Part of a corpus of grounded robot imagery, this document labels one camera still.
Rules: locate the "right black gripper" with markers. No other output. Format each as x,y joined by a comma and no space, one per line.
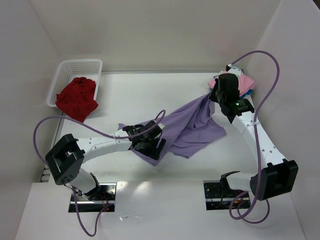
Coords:
215,94

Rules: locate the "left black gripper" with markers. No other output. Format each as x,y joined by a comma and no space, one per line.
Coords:
155,149

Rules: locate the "purple t shirt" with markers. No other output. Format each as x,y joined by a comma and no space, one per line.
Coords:
190,128

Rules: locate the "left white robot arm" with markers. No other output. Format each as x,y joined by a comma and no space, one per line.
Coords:
67,156

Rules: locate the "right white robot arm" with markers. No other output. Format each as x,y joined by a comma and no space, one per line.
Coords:
276,175

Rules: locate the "pink folded t shirt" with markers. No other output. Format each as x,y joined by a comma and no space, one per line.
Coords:
245,83

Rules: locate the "blue folded t shirt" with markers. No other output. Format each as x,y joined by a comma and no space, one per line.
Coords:
248,93

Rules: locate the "red t shirt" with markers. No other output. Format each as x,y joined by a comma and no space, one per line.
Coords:
77,99

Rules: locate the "white plastic basket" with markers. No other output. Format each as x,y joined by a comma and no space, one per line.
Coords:
68,70

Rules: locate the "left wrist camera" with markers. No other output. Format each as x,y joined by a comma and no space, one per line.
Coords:
159,126

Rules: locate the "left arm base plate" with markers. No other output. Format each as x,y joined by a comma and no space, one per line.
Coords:
104,199

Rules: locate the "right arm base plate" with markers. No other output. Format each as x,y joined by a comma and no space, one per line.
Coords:
215,199

